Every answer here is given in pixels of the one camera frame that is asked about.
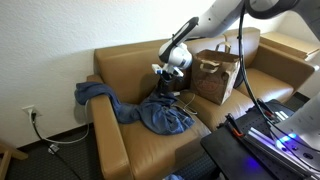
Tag black power cord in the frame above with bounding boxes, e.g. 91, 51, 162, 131
30, 112, 83, 180

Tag blue denim jeans cloth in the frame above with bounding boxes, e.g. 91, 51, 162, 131
73, 81, 196, 136

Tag blue fabric scrap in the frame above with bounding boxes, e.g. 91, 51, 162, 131
162, 173, 185, 180

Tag grey dotted floor mat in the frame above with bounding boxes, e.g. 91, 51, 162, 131
173, 151, 220, 180

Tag white wall outlet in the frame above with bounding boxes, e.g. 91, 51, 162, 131
21, 104, 43, 118

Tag silver robot base rail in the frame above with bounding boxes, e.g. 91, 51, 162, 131
245, 109, 320, 176

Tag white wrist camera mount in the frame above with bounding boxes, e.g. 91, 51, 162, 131
151, 62, 185, 79

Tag brown printed paper bag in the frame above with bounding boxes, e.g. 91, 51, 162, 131
189, 41, 241, 106

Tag tan wooden side table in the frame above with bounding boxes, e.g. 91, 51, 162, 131
259, 31, 320, 63

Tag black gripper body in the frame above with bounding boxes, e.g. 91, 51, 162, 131
157, 72, 177, 90

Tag black robot table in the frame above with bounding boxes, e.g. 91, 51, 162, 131
199, 98, 320, 180

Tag white floor power adapter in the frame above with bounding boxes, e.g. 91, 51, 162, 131
47, 142, 61, 155

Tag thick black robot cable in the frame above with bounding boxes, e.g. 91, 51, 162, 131
237, 0, 320, 162

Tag wooden furniture leg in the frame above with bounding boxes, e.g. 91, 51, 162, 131
0, 142, 30, 180

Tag orange handled black clamp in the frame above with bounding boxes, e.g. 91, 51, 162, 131
254, 97, 278, 118
224, 112, 247, 139

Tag tan leather sofa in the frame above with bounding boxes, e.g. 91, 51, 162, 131
85, 26, 316, 180

